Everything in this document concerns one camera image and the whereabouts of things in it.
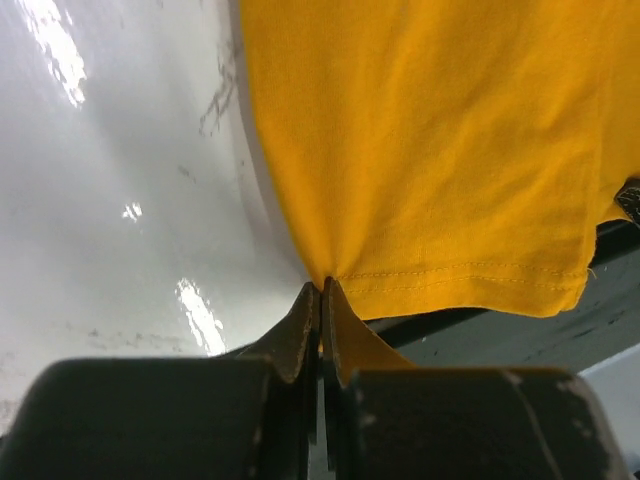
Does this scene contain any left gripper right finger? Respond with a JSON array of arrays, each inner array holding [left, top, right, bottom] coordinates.
[[320, 275, 416, 475]]

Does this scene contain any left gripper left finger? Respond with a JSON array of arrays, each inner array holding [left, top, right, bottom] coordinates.
[[237, 283, 320, 479]]

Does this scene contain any yellow t shirt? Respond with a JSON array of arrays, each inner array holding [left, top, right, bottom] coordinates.
[[234, 0, 640, 371]]

